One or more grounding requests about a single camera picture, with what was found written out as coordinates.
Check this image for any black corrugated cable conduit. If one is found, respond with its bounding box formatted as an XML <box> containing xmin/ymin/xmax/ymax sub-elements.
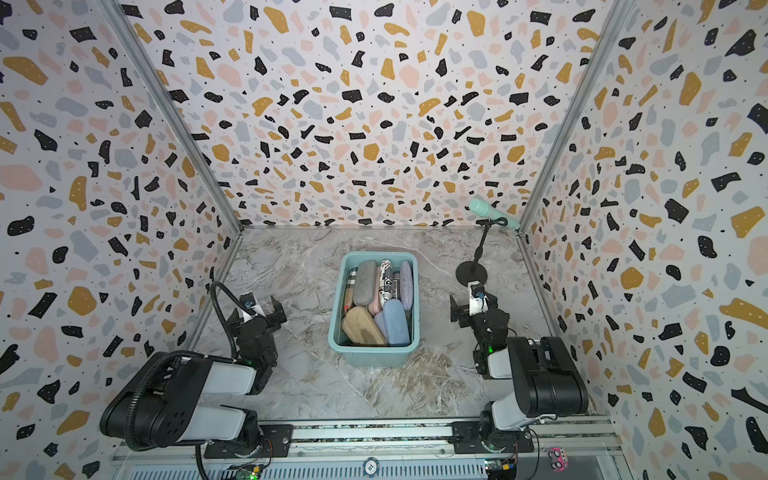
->
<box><xmin>122</xmin><ymin>281</ymin><xmax>259</xmax><ymax>452</ymax></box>

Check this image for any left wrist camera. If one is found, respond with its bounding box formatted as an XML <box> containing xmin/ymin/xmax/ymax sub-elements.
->
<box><xmin>239</xmin><ymin>292</ymin><xmax>265</xmax><ymax>321</ymax></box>

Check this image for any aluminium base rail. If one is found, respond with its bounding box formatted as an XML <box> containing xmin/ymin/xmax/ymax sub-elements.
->
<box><xmin>104</xmin><ymin>416</ymin><xmax>632</xmax><ymax>479</ymax></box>

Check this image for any purple felt case diagonal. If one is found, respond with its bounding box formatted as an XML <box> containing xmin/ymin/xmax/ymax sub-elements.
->
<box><xmin>398</xmin><ymin>260</ymin><xmax>414</xmax><ymax>311</ymax></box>

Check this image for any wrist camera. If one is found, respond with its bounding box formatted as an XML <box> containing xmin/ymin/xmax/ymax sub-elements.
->
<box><xmin>467</xmin><ymin>281</ymin><xmax>488</xmax><ymax>316</ymax></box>
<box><xmin>239</xmin><ymin>292</ymin><xmax>265</xmax><ymax>321</ymax></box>

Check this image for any grey felt case front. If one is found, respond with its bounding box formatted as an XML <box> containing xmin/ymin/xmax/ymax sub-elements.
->
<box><xmin>353</xmin><ymin>260</ymin><xmax>379</xmax><ymax>306</ymax></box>

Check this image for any pink glasses case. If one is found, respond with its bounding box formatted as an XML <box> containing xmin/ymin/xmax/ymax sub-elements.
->
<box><xmin>367</xmin><ymin>278</ymin><xmax>389</xmax><ymax>317</ymax></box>

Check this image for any green microphone on black stand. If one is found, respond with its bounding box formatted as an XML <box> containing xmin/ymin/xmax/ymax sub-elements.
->
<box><xmin>455</xmin><ymin>197</ymin><xmax>522</xmax><ymax>289</ymax></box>

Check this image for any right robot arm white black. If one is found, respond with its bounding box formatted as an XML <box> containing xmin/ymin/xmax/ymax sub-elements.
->
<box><xmin>450</xmin><ymin>281</ymin><xmax>589</xmax><ymax>439</ymax></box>

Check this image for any teal plastic storage box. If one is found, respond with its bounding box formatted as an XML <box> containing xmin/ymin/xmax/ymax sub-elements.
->
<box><xmin>328</xmin><ymin>251</ymin><xmax>421</xmax><ymax>368</ymax></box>

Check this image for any newspaper flag case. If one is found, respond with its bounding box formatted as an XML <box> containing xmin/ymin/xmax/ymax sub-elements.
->
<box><xmin>378</xmin><ymin>259</ymin><xmax>396</xmax><ymax>305</ymax></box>

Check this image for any plaid tartan glasses case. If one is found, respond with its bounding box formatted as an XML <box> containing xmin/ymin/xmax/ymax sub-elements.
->
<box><xmin>343</xmin><ymin>268</ymin><xmax>357</xmax><ymax>314</ymax></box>

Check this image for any light blue felt case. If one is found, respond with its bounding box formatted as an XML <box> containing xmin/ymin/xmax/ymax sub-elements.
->
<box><xmin>383</xmin><ymin>299</ymin><xmax>411</xmax><ymax>347</ymax></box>

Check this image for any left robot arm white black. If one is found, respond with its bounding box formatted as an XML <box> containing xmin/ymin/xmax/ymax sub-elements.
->
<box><xmin>99</xmin><ymin>294</ymin><xmax>287</xmax><ymax>457</ymax></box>

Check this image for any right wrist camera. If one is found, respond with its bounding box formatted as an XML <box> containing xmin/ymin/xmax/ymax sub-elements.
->
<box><xmin>467</xmin><ymin>281</ymin><xmax>488</xmax><ymax>316</ymax></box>

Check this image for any pink toy car on rail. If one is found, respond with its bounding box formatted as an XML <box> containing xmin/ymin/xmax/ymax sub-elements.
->
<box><xmin>547</xmin><ymin>447</ymin><xmax>568</xmax><ymax>472</ymax></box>

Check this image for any tan felt case front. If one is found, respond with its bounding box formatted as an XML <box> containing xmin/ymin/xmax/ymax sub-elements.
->
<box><xmin>341</xmin><ymin>306</ymin><xmax>389</xmax><ymax>347</ymax></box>

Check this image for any purple felt case horizontal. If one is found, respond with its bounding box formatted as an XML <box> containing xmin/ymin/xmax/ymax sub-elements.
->
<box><xmin>374</xmin><ymin>311</ymin><xmax>388</xmax><ymax>339</ymax></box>

